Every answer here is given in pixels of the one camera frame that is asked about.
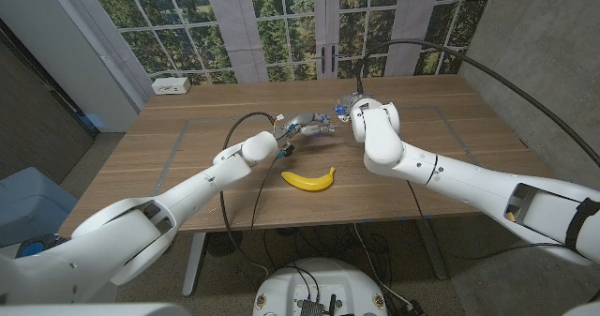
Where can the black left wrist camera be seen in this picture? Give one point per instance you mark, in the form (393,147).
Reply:
(286,152)

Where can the blue-grey storage bin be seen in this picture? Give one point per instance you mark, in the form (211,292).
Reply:
(28,199)

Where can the grey table leg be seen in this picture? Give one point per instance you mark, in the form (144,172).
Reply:
(433,250)

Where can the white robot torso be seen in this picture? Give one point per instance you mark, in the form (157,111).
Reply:
(323,278)

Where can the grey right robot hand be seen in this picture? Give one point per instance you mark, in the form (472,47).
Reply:
(349,104)

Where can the printed window backdrop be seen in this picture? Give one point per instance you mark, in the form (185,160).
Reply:
(281,25)

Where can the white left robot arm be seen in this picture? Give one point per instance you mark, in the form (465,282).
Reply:
(197,194)

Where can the blue and black foot pedal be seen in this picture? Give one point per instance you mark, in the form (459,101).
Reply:
(33,249)

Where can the clear glass jar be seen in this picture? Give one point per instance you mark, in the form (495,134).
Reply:
(347,135)

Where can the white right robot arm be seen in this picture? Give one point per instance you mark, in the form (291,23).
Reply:
(469,180)

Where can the black round fan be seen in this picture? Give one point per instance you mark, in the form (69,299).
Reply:
(223,244)

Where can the white table leg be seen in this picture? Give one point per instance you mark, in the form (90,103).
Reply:
(192,264)

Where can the white power outlet box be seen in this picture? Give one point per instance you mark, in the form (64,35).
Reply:
(171,85)

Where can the black torso electronics module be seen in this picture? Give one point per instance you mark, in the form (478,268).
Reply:
(310,307)

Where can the yellow toy banana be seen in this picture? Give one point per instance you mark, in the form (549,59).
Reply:
(307,183)

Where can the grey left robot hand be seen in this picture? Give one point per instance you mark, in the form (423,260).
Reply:
(304,121)

